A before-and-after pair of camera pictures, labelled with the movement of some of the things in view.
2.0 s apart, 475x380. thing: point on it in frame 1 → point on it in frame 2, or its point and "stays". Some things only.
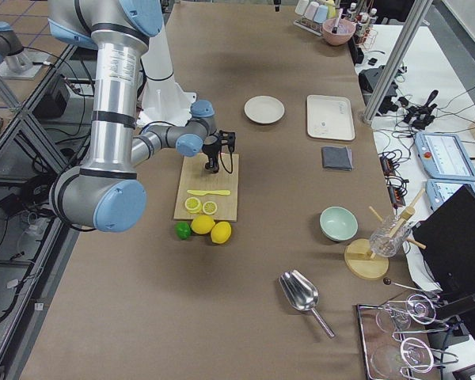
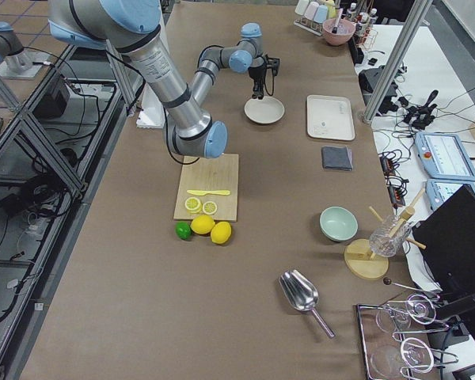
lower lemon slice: (210, 207) stays
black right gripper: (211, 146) → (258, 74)
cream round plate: (264, 109) stays
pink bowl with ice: (344, 31) stays
